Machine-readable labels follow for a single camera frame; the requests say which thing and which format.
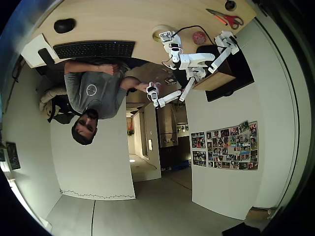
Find beige padded jacket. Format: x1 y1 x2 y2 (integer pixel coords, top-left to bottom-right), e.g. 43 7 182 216
39 87 72 118

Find beige roll of tape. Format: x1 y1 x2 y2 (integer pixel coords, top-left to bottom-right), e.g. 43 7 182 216
152 24 173 41

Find black round desk grommet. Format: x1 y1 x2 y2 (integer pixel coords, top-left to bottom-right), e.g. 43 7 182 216
224 0 237 12

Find person's right hand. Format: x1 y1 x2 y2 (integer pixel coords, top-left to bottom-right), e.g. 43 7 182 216
139 81 162 93

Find person's right forearm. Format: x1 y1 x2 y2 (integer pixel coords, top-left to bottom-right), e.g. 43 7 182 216
121 76 145 92

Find pink ball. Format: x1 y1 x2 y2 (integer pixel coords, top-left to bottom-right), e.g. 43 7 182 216
192 31 207 45

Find black computer keyboard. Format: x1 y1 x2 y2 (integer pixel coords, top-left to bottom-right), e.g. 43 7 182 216
53 40 136 59

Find large photo collage poster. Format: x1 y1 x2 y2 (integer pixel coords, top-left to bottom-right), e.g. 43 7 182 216
206 120 259 171

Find man in grey shirt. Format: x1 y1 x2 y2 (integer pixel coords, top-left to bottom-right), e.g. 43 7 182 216
63 58 141 146

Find person's left hand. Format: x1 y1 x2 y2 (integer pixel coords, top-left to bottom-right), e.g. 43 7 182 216
105 63 121 75

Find black flat panel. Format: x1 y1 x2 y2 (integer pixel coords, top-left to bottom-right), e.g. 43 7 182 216
196 45 255 103

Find black robot camera cable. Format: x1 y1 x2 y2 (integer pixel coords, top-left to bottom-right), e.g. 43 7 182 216
172 25 218 47

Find black office chair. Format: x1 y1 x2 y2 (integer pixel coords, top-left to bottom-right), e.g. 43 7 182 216
46 94 82 125

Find small photo sheet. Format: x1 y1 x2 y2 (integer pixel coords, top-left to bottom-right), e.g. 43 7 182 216
192 150 207 167
190 132 206 149

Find person's left forearm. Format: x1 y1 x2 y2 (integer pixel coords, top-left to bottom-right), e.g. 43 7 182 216
64 61 110 74

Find string of fairy lights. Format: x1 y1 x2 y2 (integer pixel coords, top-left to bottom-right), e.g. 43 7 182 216
60 188 136 200

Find dark framed wall picture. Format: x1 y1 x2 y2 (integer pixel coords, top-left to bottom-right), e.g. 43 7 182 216
6 141 22 170

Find black phone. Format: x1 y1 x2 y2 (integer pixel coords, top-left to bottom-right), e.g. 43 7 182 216
38 48 55 65

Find black computer mouse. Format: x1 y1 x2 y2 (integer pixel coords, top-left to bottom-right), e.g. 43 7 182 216
53 18 76 33

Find red handled scissors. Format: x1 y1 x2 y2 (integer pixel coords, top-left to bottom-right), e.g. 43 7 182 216
206 8 244 30

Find small gripper camera board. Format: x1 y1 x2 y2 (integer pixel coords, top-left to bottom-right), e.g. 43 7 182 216
159 30 173 44

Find blue crate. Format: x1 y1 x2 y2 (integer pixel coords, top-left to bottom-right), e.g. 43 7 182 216
172 161 190 171

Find white leader robot arm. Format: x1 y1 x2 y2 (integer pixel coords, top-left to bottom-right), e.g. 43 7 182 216
146 66 206 109

